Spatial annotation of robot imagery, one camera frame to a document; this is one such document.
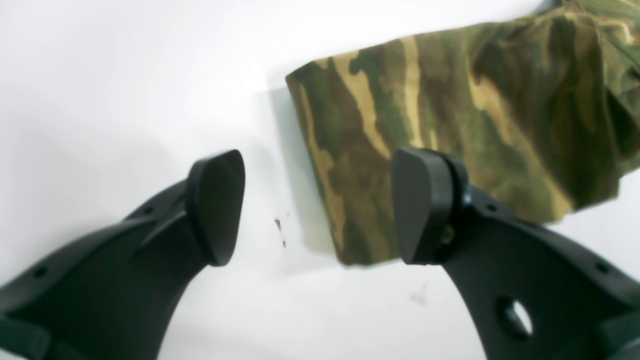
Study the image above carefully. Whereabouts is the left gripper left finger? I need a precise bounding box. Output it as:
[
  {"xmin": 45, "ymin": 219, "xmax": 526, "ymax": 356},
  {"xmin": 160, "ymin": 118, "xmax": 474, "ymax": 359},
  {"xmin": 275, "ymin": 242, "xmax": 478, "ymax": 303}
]
[{"xmin": 0, "ymin": 149, "xmax": 245, "ymax": 360}]

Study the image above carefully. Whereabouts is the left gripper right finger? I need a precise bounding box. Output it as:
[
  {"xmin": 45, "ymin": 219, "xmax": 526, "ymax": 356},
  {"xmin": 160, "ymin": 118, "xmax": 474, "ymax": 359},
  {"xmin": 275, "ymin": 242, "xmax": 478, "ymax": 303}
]
[{"xmin": 391, "ymin": 147, "xmax": 640, "ymax": 360}]

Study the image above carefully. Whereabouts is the camouflage T-shirt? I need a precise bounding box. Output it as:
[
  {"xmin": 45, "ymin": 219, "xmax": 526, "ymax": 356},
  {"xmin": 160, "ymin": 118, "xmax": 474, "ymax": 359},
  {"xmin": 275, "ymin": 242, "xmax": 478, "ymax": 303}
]
[{"xmin": 285, "ymin": 0, "xmax": 640, "ymax": 266}]

